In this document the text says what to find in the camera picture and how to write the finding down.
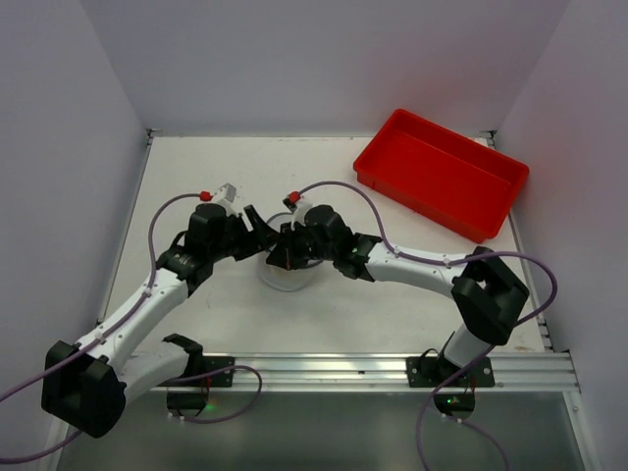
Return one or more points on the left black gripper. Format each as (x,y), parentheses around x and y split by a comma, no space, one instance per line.
(244,237)

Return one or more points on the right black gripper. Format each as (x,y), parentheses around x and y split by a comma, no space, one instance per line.
(294,243)

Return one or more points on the white mesh laundry bag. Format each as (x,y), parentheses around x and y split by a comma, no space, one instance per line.
(283,280)

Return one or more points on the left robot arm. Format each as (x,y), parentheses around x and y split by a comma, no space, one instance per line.
(94,379)

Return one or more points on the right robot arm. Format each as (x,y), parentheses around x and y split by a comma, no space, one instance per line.
(488,295)

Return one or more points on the red plastic bin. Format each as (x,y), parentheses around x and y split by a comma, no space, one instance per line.
(446,177)

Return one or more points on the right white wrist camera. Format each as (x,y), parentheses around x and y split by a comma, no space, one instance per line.
(298,206)

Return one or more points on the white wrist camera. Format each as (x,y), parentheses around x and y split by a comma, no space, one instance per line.
(298,206)
(225,197)

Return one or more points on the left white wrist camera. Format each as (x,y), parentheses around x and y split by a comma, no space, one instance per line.
(225,197)

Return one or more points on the aluminium front rail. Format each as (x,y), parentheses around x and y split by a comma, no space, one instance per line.
(386,372)

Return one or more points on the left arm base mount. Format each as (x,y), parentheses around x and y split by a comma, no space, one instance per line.
(197,400)

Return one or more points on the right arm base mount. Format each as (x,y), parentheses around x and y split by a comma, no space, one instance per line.
(457,399)

